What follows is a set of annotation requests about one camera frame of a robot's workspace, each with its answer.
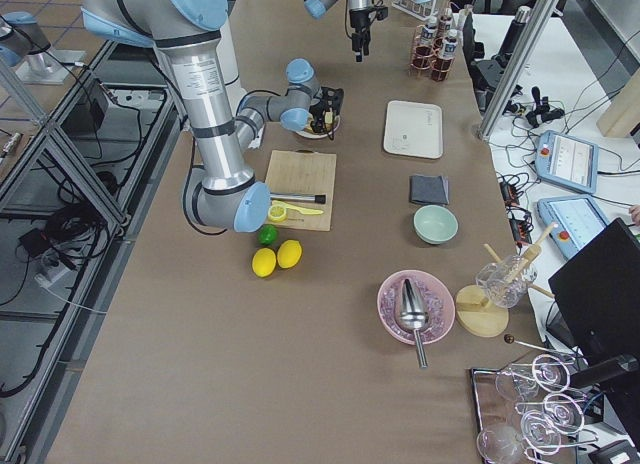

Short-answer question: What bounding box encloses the blue teach pendant near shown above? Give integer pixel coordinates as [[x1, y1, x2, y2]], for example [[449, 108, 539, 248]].
[[536, 195, 609, 259]]

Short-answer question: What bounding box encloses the steel scoop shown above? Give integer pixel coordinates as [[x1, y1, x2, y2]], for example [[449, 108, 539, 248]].
[[394, 278, 428, 369]]

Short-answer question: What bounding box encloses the black laptop monitor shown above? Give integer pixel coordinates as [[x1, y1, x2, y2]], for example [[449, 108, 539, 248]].
[[549, 218, 639, 395]]

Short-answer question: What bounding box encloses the pink bowl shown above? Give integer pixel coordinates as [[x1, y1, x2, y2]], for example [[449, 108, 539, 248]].
[[377, 270, 455, 345]]

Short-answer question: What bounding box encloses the steel muddler black tip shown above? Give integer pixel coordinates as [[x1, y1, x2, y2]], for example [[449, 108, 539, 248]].
[[270, 193, 327, 204]]

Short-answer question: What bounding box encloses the blue teach pendant far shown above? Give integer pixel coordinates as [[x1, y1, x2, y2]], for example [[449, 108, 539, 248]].
[[534, 131, 599, 194]]

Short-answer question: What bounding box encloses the white round plate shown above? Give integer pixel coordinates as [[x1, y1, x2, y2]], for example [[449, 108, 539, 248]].
[[297, 116, 341, 140]]

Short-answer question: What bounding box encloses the cream rabbit tray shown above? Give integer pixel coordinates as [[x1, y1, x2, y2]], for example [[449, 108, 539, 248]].
[[383, 100, 443, 159]]

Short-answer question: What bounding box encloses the glassware tray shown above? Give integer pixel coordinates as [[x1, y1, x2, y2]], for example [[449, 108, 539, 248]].
[[470, 354, 598, 463]]

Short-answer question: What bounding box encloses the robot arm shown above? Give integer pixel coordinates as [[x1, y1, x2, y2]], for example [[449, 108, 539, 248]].
[[82, 0, 330, 232], [302, 0, 389, 62]]

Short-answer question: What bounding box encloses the green lime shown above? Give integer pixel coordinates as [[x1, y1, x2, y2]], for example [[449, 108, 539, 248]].
[[258, 224, 279, 246]]

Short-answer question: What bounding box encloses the glass mug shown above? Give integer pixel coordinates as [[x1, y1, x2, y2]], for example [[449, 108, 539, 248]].
[[476, 255, 537, 309]]

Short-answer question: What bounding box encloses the yellow lemon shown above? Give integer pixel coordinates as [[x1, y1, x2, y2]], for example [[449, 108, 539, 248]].
[[276, 239, 303, 269], [251, 247, 277, 278]]

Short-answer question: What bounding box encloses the yellow plastic knife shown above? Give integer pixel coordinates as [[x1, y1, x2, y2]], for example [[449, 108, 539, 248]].
[[272, 200, 324, 215]]

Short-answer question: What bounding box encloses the bottle lower right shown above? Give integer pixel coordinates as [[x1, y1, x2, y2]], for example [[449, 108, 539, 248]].
[[431, 29, 458, 82]]

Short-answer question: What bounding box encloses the blue teach pendant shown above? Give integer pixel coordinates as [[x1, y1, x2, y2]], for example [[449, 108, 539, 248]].
[[536, 195, 609, 259], [534, 131, 599, 194]]

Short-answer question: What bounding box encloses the half lemon slice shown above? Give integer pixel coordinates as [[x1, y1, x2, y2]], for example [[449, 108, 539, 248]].
[[267, 204, 287, 223]]

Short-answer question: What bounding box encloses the wooden cup stand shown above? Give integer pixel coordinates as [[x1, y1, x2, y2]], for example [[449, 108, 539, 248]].
[[455, 223, 557, 338]]

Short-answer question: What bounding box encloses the grey folded cloth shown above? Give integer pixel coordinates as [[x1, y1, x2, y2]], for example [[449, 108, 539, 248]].
[[409, 174, 449, 205]]

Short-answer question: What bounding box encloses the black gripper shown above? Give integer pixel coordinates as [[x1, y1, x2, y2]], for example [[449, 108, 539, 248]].
[[307, 86, 344, 140], [349, 4, 389, 62]]

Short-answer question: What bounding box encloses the bottle lower left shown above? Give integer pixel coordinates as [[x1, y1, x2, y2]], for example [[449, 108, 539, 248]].
[[415, 16, 438, 73]]

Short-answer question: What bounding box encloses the aluminium frame post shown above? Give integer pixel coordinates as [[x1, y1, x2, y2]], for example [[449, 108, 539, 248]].
[[477, 0, 559, 142]]

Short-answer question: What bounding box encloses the yellow lemon upper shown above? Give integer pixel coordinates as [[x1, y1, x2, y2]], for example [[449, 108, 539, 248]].
[[276, 239, 303, 269]]

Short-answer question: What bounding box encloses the yellow lemon lower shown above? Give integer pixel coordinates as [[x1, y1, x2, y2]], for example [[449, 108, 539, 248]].
[[251, 247, 277, 278]]

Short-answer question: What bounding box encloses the green bowl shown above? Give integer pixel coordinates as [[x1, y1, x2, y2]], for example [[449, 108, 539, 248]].
[[413, 205, 459, 245]]

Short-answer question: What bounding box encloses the wooden cutting board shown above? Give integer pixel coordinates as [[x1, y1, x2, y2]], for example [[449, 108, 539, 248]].
[[265, 150, 337, 231]]

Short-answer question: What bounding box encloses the copper wire bottle rack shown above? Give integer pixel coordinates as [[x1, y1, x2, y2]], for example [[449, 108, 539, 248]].
[[409, 23, 459, 82]]

